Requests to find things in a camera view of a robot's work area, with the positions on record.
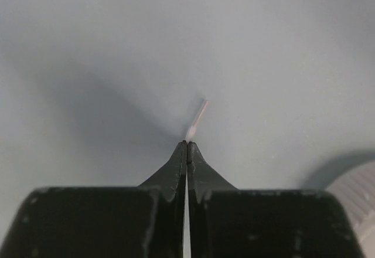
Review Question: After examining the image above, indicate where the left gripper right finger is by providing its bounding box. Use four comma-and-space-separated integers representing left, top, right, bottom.
187, 142, 364, 257

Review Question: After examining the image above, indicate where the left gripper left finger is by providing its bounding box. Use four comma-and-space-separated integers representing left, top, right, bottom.
1, 142, 188, 257

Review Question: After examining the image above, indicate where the black white sneaker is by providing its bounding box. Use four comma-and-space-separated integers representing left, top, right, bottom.
185, 100, 209, 142

